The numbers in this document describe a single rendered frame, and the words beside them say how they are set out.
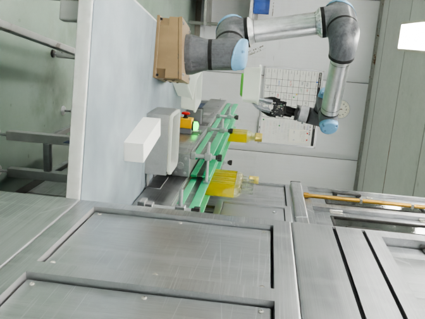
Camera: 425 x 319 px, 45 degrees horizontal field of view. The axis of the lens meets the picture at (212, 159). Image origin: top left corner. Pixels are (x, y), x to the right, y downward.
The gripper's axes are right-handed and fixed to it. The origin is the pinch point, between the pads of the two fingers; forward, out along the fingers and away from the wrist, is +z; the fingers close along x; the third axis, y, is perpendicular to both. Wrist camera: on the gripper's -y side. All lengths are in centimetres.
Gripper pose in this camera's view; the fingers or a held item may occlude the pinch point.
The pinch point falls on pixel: (255, 102)
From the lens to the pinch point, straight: 235.0
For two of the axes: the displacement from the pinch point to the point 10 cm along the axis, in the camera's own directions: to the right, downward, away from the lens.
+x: -2.3, 9.7, 1.2
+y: -1.1, 1.0, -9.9
